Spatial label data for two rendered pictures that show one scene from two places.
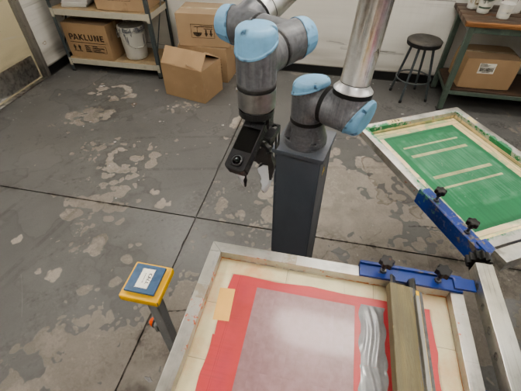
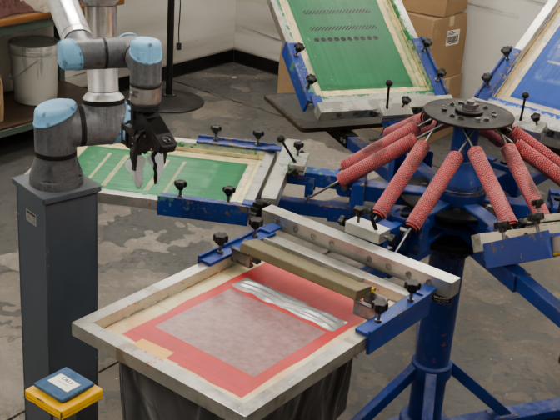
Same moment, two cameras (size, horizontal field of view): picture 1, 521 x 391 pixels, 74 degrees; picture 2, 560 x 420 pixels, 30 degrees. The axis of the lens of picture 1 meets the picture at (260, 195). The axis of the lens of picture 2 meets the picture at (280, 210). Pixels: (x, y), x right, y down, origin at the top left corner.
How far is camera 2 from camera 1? 2.20 m
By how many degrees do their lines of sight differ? 56
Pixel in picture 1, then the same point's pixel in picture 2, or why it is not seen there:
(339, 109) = (108, 118)
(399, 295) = (256, 244)
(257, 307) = (177, 333)
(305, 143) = (74, 176)
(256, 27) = (151, 41)
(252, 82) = (157, 78)
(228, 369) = (221, 367)
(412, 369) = (312, 266)
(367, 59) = not seen: hidden behind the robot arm
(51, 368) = not seen: outside the picture
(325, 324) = (232, 307)
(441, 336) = not seen: hidden behind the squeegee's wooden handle
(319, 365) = (262, 323)
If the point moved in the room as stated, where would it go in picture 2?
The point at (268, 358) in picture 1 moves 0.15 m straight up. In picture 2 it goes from (232, 344) to (235, 292)
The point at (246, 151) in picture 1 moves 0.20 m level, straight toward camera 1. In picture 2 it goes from (166, 132) to (242, 149)
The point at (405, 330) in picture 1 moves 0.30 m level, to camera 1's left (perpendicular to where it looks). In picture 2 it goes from (284, 255) to (232, 298)
